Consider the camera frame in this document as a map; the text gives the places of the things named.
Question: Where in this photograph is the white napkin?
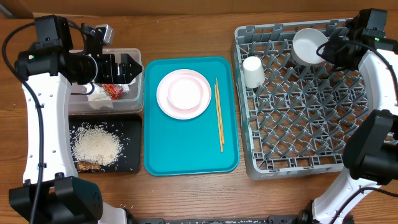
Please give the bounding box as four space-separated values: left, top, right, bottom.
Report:
121 78 136 93
87 84 113 110

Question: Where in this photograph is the red wrapper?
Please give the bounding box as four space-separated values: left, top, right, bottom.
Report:
102 84 124 100

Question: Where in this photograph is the grey bowl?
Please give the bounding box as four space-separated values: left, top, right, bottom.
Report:
290 28 328 66

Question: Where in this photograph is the large pink plate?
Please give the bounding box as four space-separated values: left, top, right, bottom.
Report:
156 69 212 120

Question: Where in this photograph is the small pink plate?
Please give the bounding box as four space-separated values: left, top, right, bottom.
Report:
167 76 203 110

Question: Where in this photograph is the rice pile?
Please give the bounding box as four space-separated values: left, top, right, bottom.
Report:
70 122 125 171

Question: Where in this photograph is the cream cup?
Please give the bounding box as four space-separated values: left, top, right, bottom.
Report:
243 56 265 88

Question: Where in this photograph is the brown food scrap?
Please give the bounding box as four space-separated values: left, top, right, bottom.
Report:
77 161 101 172

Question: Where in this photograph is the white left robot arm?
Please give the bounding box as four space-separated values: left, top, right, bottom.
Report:
9 73 142 223

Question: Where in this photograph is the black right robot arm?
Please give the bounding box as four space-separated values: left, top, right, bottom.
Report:
297 35 397 223

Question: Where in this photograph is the grey dishwasher rack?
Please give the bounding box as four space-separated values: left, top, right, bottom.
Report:
234 19 388 180

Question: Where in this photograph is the clear plastic bin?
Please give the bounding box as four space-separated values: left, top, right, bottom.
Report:
68 48 144 114

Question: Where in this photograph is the black right motor box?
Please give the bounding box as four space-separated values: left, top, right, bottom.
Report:
345 8 387 35

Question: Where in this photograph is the black plastic tray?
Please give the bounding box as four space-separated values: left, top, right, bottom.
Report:
69 114 142 172

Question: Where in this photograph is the teal serving tray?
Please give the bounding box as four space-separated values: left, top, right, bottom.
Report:
144 56 239 176

